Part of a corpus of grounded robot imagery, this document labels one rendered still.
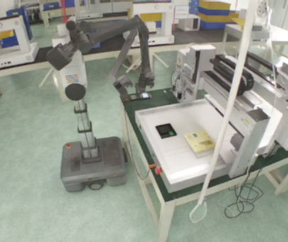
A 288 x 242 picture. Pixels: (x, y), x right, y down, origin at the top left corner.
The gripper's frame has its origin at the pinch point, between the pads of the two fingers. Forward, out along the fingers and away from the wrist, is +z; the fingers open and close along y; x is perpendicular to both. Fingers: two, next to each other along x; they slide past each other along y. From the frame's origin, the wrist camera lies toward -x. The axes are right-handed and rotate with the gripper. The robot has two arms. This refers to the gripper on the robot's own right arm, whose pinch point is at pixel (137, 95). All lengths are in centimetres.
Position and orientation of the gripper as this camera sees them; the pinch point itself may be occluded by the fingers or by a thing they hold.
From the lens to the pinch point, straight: 175.5
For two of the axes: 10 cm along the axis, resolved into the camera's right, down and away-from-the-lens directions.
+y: -2.9, -6.0, 7.5
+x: -9.2, -0.3, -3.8
